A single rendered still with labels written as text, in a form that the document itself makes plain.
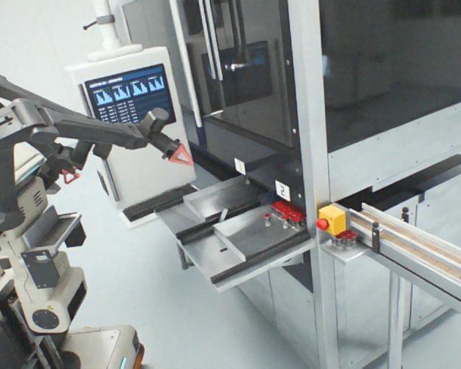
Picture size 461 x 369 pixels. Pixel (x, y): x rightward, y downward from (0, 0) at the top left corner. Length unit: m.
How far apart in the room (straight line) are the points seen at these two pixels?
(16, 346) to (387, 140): 1.68
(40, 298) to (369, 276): 1.28
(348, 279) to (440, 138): 0.66
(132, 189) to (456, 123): 1.54
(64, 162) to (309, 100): 0.96
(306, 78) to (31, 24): 5.60
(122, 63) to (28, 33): 4.57
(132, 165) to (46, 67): 4.56
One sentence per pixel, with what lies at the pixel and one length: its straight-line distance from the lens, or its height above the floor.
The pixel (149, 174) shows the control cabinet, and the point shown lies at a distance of 2.09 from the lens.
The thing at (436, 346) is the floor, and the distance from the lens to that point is 2.29.
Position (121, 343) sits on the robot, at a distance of 2.10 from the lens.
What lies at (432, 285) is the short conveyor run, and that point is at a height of 0.88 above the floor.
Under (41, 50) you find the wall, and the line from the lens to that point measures 6.47.
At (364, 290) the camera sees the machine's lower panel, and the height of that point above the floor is 0.54.
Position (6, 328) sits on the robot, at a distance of 1.85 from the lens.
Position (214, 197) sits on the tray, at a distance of 1.80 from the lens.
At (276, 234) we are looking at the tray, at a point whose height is 0.88.
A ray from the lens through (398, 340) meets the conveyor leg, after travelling 1.61.
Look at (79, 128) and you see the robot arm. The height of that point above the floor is 1.46.
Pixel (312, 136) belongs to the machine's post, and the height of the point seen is 1.28.
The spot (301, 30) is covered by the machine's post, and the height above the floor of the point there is 1.59.
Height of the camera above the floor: 1.68
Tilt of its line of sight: 25 degrees down
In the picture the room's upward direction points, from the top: 10 degrees counter-clockwise
